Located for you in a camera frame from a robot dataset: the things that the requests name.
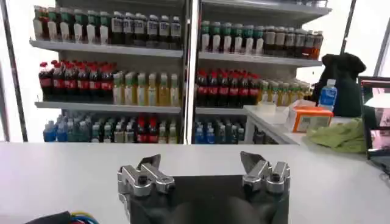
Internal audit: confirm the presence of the black bag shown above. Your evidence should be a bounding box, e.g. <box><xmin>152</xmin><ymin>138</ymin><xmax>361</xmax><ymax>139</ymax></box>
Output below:
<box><xmin>311</xmin><ymin>52</ymin><xmax>367</xmax><ymax>119</ymax></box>

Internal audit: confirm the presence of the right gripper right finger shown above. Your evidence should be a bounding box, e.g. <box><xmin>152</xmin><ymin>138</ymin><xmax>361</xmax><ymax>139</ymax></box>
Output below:
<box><xmin>239</xmin><ymin>150</ymin><xmax>291</xmax><ymax>195</ymax></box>

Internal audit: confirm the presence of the blue label water bottle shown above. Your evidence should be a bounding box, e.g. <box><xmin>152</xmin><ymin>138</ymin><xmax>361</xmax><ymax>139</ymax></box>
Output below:
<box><xmin>317</xmin><ymin>79</ymin><xmax>339</xmax><ymax>112</ymax></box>

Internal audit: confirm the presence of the orange tissue box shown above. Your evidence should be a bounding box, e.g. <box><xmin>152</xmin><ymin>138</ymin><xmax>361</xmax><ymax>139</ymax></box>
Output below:
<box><xmin>284</xmin><ymin>99</ymin><xmax>335</xmax><ymax>133</ymax></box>

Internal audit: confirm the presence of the coloured wire bundle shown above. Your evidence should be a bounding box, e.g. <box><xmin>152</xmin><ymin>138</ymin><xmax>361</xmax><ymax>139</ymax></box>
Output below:
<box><xmin>25</xmin><ymin>210</ymin><xmax>100</xmax><ymax>224</ymax></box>

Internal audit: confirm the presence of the green cloth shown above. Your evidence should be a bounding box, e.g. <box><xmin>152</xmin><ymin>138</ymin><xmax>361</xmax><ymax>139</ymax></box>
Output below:
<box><xmin>305</xmin><ymin>117</ymin><xmax>368</xmax><ymax>154</ymax></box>

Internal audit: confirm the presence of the white side table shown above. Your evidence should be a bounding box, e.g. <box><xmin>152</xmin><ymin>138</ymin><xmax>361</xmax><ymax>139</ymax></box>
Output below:
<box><xmin>243</xmin><ymin>104</ymin><xmax>368</xmax><ymax>145</ymax></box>

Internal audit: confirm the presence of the black slanted pole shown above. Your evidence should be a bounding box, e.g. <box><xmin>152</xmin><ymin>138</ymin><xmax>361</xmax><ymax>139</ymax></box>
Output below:
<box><xmin>0</xmin><ymin>0</ymin><xmax>29</xmax><ymax>143</ymax></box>

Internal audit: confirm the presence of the grey laptop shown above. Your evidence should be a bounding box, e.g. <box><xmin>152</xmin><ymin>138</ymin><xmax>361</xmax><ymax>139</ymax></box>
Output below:
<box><xmin>357</xmin><ymin>75</ymin><xmax>390</xmax><ymax>177</ymax></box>

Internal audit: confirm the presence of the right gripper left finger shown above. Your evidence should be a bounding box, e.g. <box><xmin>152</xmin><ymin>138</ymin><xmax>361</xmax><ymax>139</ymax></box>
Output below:
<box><xmin>117</xmin><ymin>153</ymin><xmax>176</xmax><ymax>197</ymax></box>

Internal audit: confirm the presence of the bottle shelf rack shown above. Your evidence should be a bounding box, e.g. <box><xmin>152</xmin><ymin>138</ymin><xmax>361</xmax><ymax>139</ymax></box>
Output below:
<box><xmin>191</xmin><ymin>0</ymin><xmax>333</xmax><ymax>145</ymax></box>
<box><xmin>29</xmin><ymin>0</ymin><xmax>188</xmax><ymax>145</ymax></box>

